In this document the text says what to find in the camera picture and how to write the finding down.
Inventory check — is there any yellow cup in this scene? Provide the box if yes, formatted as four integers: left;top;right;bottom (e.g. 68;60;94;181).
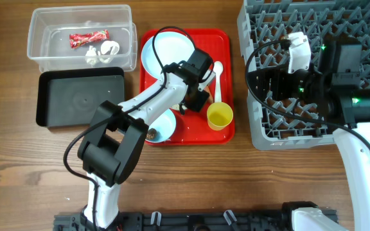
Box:
207;102;233;131

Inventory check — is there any light blue bowl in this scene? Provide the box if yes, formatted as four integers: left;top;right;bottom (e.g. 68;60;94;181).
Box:
146;109;177;143

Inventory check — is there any white napkin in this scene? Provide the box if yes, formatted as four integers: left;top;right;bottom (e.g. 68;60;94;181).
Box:
85;40;120;67

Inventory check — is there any red snack wrapper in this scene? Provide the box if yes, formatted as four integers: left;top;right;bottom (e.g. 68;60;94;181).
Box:
69;30;110;49

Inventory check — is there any green bowl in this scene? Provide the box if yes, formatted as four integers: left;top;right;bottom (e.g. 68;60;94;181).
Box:
170;104;181;111

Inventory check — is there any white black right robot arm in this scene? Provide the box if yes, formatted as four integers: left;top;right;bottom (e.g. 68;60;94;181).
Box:
288;35;370;230

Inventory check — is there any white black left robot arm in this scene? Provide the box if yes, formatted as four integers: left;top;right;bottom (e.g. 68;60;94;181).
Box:
78;48;215;230

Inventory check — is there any grey dishwasher rack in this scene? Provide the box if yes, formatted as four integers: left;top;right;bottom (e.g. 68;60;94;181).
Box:
237;1;370;150

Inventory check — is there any carrot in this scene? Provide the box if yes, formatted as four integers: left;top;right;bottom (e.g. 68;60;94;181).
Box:
204;85;214;103

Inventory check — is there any white plastic spoon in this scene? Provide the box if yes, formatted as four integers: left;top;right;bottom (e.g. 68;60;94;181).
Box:
213;61;224;103

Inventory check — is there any light blue plate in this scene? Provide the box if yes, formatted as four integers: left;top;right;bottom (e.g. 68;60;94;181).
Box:
141;31;195;79

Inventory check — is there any red serving tray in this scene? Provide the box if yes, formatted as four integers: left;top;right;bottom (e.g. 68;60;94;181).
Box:
158;29;235;146

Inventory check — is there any brown food scrap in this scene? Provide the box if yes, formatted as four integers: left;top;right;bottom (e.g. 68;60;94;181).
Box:
146;128;158;141

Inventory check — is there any black plastic tray bin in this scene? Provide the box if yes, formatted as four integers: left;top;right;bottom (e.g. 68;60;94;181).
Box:
35;67;125;128

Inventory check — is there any clear plastic bin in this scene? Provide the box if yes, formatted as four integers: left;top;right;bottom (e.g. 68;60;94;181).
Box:
27;4;137;72

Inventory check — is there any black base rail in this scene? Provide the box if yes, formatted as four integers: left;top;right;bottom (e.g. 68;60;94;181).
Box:
53;210;288;231

